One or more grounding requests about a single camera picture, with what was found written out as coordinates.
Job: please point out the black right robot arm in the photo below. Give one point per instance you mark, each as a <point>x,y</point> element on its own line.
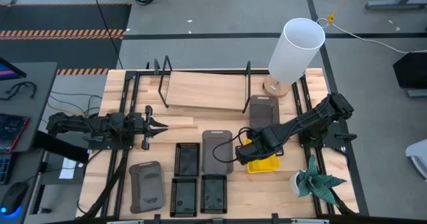
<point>310,117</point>

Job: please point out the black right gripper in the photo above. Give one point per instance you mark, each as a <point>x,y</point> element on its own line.
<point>253,152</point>

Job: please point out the computer monitor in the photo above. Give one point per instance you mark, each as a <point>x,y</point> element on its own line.
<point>10,71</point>

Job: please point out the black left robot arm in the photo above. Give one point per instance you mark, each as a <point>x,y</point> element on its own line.
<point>100,125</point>

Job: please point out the white paper sheet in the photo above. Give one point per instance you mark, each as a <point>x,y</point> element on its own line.
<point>67,169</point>

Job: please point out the black flat panel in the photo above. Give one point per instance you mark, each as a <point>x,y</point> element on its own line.
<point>60,145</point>

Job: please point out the black floor mat striped edge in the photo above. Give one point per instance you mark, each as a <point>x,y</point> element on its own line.
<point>66,17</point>

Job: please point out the black table clamp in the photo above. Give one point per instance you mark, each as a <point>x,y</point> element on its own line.
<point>157,217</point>
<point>275,217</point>

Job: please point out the red tablet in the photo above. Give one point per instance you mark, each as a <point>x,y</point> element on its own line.
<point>11,130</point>

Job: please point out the silver frame bracket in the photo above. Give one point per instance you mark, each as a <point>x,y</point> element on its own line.
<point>125,222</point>
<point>310,221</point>

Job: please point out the yellow plastic basket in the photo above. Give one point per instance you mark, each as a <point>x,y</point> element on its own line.
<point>263,165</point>

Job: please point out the black computer mouse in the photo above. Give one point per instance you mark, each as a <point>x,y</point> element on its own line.
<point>13,197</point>

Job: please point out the black plastic basket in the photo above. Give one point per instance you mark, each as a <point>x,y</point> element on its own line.
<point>213,193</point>
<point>183,197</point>
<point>187,159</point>

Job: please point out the black keyboard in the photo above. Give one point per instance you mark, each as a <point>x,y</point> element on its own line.
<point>4,169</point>

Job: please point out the white shade lamp wooden base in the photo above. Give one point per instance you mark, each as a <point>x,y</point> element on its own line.
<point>293,50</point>

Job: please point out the green potted plant white pot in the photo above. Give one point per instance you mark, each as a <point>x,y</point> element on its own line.
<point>313,184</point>

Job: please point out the black box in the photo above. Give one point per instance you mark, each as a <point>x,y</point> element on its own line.
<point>412,70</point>

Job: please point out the wooden shelf with black frame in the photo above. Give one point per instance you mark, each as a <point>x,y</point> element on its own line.
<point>207,90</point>

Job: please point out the grey plastic basket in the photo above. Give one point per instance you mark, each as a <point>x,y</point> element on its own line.
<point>146,187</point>
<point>217,152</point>
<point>263,112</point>

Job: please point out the grey side desk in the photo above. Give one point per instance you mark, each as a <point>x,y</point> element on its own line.
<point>33,84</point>

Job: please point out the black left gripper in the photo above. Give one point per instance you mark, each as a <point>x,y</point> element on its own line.
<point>147,117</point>

